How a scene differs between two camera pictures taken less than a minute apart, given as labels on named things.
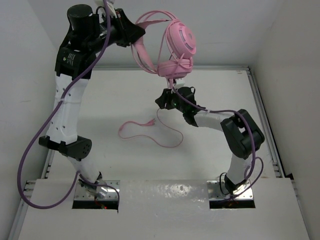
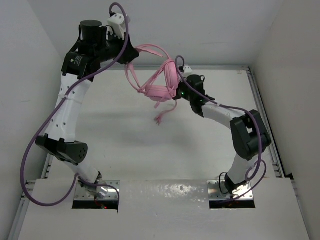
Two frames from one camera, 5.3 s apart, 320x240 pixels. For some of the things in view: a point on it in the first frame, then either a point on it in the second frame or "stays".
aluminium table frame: (192, 158) stays
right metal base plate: (215, 193) stays
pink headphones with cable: (164, 46) to (164, 86)
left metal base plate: (82, 193) stays
